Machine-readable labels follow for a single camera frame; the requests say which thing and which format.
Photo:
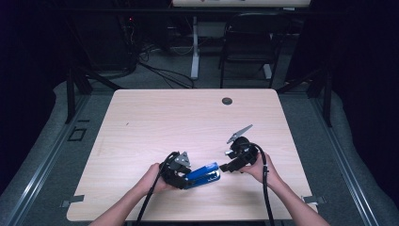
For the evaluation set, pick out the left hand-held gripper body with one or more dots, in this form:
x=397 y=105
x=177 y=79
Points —
x=172 y=171

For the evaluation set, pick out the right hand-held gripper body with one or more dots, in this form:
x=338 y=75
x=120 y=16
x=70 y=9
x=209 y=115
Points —
x=243 y=150

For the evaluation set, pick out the blue stapler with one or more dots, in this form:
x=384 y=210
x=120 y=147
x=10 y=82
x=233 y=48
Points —
x=204 y=175

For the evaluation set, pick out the person's left hand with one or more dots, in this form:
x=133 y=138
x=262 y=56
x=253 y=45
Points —
x=153 y=180

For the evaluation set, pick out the person's right hand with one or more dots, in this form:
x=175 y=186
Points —
x=260 y=171

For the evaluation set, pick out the dark round table grommet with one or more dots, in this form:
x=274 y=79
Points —
x=227 y=101

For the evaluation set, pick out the white desk foot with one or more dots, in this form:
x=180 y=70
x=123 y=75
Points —
x=267 y=71

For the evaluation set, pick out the black metal stand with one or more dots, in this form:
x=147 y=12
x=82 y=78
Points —
x=327 y=100
x=71 y=94

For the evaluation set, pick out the black chair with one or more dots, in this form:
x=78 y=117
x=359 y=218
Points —
x=251 y=44

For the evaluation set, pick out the white desk leg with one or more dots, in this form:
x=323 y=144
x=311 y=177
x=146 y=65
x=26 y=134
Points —
x=195 y=53

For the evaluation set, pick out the light wooden desk top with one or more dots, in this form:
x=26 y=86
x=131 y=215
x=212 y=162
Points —
x=241 y=3

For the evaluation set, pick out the aluminium floor rail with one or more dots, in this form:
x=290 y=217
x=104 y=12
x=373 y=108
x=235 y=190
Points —
x=47 y=160
x=345 y=163

